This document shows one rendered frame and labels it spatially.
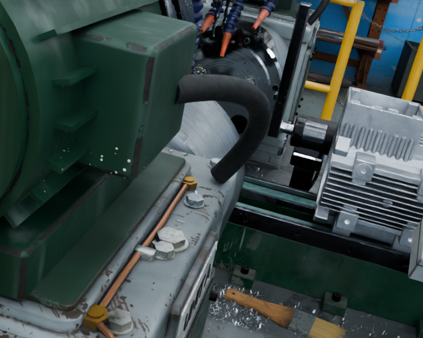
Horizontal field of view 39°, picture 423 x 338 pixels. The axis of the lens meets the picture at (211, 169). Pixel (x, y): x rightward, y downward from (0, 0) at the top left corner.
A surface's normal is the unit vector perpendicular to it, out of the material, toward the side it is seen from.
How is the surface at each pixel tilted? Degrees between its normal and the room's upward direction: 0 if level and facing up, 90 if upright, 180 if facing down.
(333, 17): 90
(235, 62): 90
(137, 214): 0
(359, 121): 90
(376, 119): 90
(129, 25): 0
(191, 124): 28
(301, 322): 0
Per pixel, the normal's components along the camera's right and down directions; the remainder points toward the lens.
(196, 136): 0.71, -0.57
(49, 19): 0.91, -0.24
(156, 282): 0.18, -0.89
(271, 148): -0.23, 0.37
